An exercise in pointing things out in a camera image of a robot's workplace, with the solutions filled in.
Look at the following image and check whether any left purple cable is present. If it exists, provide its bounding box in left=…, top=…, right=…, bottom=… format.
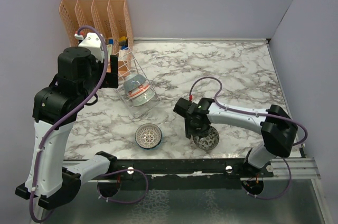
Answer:
left=28, top=25, right=108, bottom=222

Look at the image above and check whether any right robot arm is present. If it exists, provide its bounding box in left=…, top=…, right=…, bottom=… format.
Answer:
left=173, top=98, right=298, bottom=177

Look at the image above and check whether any orange floral bowl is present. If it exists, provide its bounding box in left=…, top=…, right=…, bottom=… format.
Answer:
left=128, top=83, right=154, bottom=100

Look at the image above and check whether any grey dotted red-rim bowl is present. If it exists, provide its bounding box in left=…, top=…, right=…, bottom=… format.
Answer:
left=123, top=73, right=146, bottom=94

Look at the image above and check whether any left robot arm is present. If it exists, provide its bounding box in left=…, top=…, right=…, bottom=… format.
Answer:
left=15, top=47, right=117, bottom=210

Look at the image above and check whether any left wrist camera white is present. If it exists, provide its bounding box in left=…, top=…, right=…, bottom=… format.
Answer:
left=74, top=32, right=105, bottom=62

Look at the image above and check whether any peach plastic desk organizer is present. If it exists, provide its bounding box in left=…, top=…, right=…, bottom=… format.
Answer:
left=59, top=0, right=134, bottom=55

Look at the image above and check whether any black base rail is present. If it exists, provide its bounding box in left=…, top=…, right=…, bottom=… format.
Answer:
left=96, top=158, right=273, bottom=190

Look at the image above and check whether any black white radial bowl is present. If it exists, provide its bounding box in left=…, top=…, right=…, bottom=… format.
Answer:
left=135, top=123, right=163, bottom=150

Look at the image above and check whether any red flower black-inside bowl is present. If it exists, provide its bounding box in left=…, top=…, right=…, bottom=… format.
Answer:
left=192, top=126, right=220, bottom=151

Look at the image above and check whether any yellow grey stamp block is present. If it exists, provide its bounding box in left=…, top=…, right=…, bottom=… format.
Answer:
left=119, top=36, right=128, bottom=46

